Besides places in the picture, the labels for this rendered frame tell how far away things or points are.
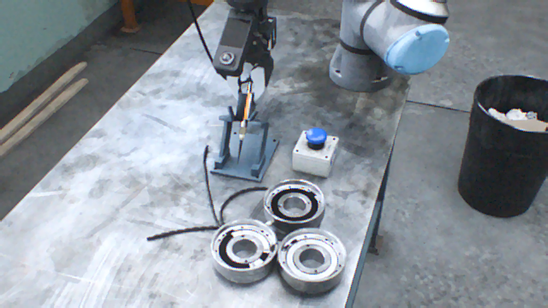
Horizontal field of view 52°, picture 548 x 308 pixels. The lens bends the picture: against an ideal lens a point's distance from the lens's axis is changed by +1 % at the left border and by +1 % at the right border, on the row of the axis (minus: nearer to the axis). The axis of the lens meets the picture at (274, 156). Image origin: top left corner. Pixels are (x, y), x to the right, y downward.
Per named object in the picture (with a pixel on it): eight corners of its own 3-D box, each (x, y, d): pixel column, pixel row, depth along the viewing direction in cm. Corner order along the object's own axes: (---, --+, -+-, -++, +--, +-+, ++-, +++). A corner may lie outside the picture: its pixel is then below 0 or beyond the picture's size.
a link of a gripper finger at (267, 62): (276, 83, 100) (271, 39, 95) (274, 88, 99) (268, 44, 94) (252, 82, 102) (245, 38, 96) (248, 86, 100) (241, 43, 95)
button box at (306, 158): (328, 178, 104) (330, 158, 101) (292, 169, 106) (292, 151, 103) (338, 151, 110) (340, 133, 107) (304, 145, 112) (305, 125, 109)
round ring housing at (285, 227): (297, 186, 103) (297, 170, 100) (336, 219, 97) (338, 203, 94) (252, 212, 98) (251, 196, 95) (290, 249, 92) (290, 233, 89)
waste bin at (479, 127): (541, 234, 199) (586, 141, 171) (443, 212, 207) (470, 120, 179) (540, 173, 224) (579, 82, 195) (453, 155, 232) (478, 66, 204)
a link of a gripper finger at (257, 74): (278, 92, 107) (273, 50, 101) (269, 109, 103) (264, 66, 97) (263, 91, 108) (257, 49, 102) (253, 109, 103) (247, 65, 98)
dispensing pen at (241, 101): (227, 162, 103) (241, 72, 101) (234, 160, 107) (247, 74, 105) (238, 164, 103) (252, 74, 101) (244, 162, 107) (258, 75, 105)
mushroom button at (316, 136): (322, 162, 104) (324, 141, 101) (302, 156, 105) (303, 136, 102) (328, 148, 107) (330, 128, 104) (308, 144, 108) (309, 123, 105)
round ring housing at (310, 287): (358, 272, 88) (360, 256, 85) (310, 310, 83) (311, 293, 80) (312, 233, 94) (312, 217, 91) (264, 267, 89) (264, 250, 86)
